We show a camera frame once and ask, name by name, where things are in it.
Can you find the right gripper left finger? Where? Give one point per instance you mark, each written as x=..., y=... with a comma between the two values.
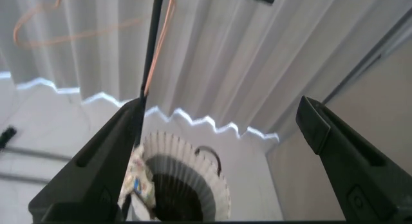
x=87, y=179

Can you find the black clothes rack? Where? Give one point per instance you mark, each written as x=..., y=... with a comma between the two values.
x=154, y=40

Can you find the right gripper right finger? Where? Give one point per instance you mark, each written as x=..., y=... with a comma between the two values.
x=360, y=185

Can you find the cream printed garment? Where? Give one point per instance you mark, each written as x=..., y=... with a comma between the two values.
x=138, y=182

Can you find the white laundry basket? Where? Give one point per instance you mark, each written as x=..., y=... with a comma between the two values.
x=209, y=185

